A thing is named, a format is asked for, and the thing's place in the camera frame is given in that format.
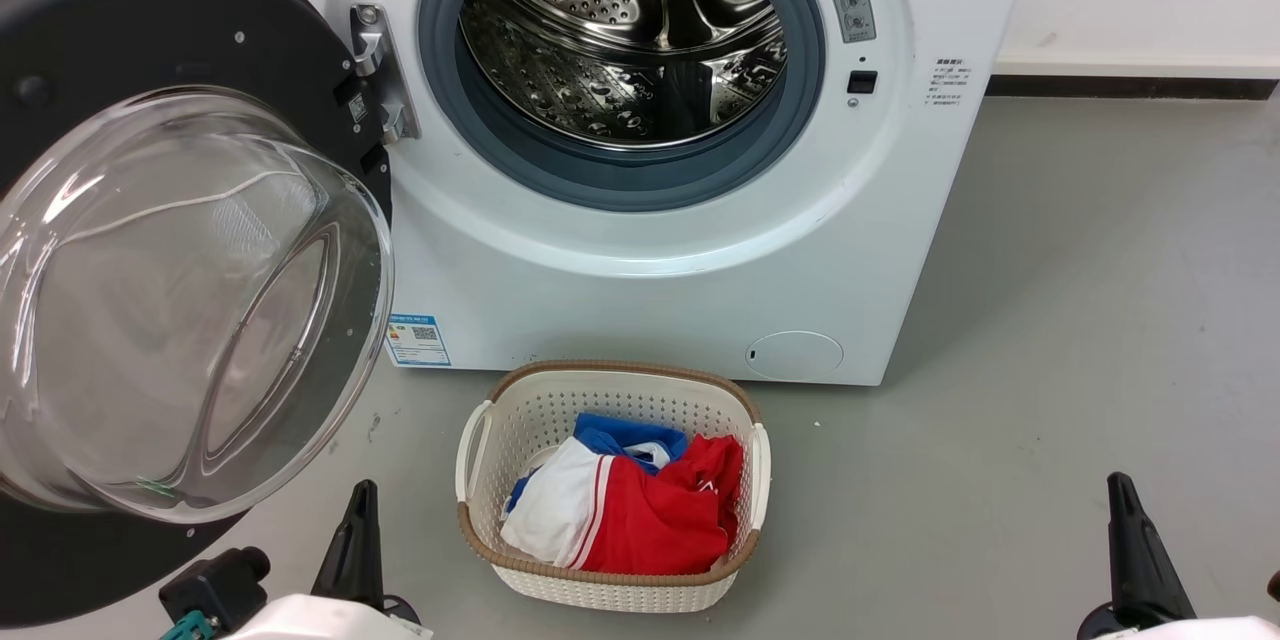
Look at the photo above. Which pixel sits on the metal door hinge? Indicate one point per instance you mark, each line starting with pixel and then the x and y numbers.
pixel 385 70

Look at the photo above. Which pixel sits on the blue garment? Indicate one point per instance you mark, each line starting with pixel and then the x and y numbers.
pixel 630 430

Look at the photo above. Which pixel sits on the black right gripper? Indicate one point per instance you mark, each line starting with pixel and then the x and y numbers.
pixel 1095 622

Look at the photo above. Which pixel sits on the white perforated laundry basket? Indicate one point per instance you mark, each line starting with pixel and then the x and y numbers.
pixel 540 410

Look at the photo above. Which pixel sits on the black round glass washer door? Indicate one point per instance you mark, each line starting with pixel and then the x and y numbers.
pixel 120 30

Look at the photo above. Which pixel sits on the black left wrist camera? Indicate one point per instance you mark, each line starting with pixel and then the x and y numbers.
pixel 215 585

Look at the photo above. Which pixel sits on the black baseboard strip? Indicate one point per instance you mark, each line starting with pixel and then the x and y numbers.
pixel 1130 87

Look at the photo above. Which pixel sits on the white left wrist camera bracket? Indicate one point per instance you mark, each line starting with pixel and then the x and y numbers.
pixel 320 622

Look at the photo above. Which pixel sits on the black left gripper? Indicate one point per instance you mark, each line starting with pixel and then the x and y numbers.
pixel 400 610

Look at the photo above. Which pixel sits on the red and white garment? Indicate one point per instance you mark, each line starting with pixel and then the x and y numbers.
pixel 660 525

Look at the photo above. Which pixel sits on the white front-load washing machine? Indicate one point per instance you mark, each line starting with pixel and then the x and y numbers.
pixel 650 300

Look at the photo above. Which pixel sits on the round white filter cover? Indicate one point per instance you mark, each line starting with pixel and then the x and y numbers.
pixel 795 356

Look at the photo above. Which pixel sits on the blue energy label sticker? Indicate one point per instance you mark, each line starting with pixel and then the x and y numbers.
pixel 418 340

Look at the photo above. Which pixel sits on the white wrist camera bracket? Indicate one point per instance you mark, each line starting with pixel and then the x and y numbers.
pixel 1200 630
pixel 320 622

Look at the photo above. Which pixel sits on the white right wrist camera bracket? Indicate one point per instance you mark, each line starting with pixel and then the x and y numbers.
pixel 1200 630

